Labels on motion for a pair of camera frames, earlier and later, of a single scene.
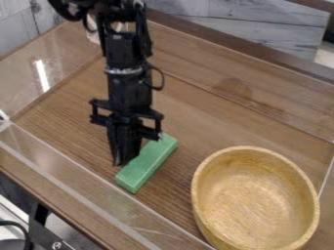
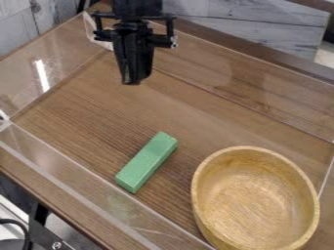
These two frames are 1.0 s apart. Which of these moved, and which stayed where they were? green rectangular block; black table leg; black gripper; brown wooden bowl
Moved: black gripper
Stayed: black table leg; brown wooden bowl; green rectangular block
